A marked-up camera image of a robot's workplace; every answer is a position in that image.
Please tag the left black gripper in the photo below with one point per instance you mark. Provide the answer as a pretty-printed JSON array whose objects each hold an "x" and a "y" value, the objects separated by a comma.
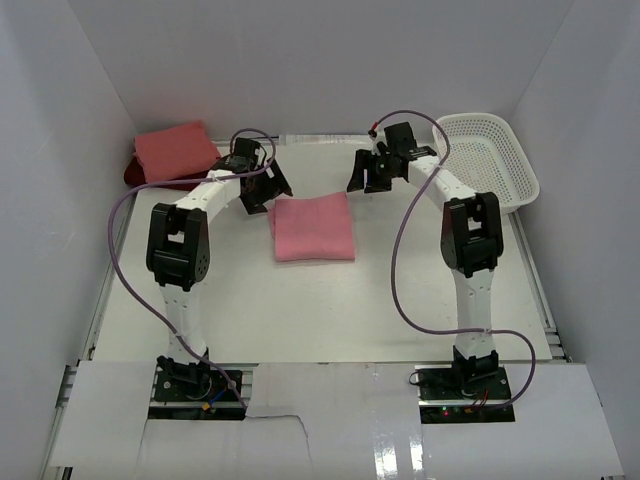
[{"x": 275, "y": 187}]

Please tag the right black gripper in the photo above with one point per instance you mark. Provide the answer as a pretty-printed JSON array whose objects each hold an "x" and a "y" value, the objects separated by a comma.
[{"x": 364, "y": 159}]

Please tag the pink t-shirt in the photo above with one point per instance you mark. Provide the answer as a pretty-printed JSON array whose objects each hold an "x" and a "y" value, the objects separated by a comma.
[{"x": 312, "y": 229}]

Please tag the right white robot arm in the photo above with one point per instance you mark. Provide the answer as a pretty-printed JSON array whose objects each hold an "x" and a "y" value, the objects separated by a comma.
[{"x": 471, "y": 243}]

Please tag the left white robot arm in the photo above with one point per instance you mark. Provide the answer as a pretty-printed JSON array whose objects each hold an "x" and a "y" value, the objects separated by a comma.
[{"x": 178, "y": 248}]

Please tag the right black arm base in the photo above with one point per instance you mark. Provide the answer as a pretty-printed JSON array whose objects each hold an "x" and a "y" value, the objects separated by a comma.
[{"x": 443, "y": 401}]

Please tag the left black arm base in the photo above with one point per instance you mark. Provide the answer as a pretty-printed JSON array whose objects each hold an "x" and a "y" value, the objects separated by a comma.
[{"x": 195, "y": 391}]

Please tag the coral folded t-shirt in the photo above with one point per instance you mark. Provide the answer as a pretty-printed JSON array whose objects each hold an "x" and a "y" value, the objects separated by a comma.
[{"x": 175, "y": 153}]

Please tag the white plastic basket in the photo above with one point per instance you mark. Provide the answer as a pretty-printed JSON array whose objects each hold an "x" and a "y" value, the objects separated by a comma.
[{"x": 485, "y": 154}]

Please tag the dark red folded t-shirt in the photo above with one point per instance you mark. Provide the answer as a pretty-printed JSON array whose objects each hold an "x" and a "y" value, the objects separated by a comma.
[{"x": 134, "y": 176}]

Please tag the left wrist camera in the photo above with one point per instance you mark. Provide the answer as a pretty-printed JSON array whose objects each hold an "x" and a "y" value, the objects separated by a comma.
[{"x": 244, "y": 156}]

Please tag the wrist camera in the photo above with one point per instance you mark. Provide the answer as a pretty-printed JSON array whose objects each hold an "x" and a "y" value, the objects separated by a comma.
[
  {"x": 244, "y": 156},
  {"x": 397, "y": 139}
]

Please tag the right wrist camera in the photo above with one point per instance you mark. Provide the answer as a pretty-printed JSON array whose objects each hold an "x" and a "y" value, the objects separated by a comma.
[{"x": 397, "y": 139}]

